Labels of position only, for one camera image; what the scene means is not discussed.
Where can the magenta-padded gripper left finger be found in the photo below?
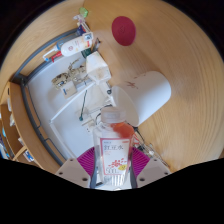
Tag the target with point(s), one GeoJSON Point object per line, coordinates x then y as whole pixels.
{"type": "Point", "coordinates": [73, 171]}

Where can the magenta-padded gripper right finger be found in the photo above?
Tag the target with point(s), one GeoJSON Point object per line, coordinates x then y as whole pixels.
{"type": "Point", "coordinates": [151, 171]}

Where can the clear bottle with red drink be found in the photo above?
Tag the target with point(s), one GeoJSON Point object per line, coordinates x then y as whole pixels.
{"type": "Point", "coordinates": [113, 153]}

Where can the white desk lamp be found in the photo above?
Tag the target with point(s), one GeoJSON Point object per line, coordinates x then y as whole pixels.
{"type": "Point", "coordinates": [70, 105]}

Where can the white plastic cup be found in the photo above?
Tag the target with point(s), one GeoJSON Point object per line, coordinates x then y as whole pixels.
{"type": "Point", "coordinates": [146, 93]}

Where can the tree creature figurine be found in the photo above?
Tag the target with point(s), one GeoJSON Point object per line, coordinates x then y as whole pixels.
{"type": "Point", "coordinates": [75, 71]}

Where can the white paper box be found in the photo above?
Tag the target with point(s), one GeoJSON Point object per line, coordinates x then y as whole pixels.
{"type": "Point", "coordinates": [97, 68]}

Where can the flat round red coaster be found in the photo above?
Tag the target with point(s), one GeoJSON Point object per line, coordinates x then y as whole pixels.
{"type": "Point", "coordinates": [123, 30]}

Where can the grey metal loft frame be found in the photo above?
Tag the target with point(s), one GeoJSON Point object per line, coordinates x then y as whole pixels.
{"type": "Point", "coordinates": [30, 113]}

